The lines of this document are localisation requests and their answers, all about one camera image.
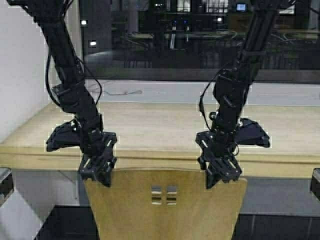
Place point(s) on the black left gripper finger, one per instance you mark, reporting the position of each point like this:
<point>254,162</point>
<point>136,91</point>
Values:
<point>105,178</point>

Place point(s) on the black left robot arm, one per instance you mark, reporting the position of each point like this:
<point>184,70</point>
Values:
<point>86,129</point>

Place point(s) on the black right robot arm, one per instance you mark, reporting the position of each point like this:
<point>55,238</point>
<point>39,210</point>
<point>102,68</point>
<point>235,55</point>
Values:
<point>228,130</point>

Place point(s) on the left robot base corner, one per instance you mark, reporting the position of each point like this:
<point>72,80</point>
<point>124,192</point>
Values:
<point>6,184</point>

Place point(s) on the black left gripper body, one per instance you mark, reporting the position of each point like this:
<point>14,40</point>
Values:
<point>98,155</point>

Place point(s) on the long wooden counter table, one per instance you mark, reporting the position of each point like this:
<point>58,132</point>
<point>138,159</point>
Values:
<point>162,135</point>

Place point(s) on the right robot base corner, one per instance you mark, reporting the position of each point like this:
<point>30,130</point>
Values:
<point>315,183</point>

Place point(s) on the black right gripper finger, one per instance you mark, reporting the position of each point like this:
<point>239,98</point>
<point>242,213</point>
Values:
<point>212,177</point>

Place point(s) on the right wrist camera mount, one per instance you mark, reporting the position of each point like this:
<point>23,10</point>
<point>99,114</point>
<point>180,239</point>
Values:
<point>251,133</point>

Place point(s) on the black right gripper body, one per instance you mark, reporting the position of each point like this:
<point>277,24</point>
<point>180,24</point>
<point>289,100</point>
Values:
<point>219,157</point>

